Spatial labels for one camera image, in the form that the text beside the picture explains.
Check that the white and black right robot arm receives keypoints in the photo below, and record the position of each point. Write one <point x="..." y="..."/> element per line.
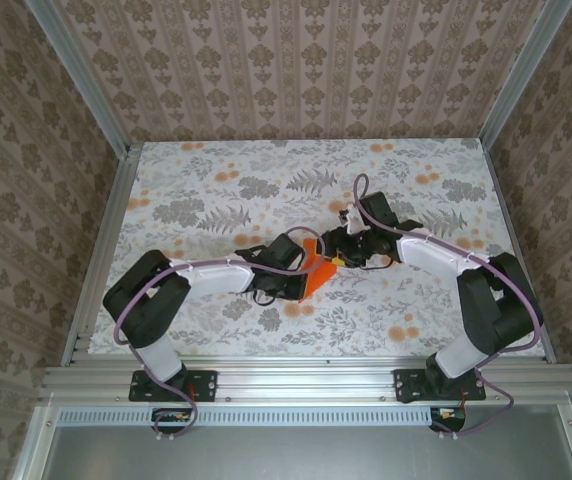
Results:
<point x="491" y="310"/>

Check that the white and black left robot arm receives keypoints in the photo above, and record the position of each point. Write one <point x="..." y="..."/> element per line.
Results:
<point x="151" y="300"/>

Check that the grey sheet metal panel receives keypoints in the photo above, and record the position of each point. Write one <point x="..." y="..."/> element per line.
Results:
<point x="291" y="455"/>

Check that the floral patterned table mat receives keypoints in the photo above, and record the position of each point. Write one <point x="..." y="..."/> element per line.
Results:
<point x="266" y="165"/>

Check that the orange paper sheet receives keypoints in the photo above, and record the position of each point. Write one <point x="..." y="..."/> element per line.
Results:
<point x="322" y="280"/>

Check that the aluminium frame cross rail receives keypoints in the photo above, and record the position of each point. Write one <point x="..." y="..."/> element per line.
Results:
<point x="306" y="380"/>

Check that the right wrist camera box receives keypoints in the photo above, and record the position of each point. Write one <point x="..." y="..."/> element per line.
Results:
<point x="353" y="220"/>

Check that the aluminium frame post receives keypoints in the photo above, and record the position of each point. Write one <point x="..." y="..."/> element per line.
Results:
<point x="516" y="75"/>
<point x="86" y="75"/>

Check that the aluminium table side rail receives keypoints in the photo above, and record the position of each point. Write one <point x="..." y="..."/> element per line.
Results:
<point x="116" y="200"/>
<point x="502" y="200"/>

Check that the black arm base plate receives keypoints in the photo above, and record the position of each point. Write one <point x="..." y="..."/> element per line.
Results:
<point x="206" y="385"/>
<point x="406" y="385"/>

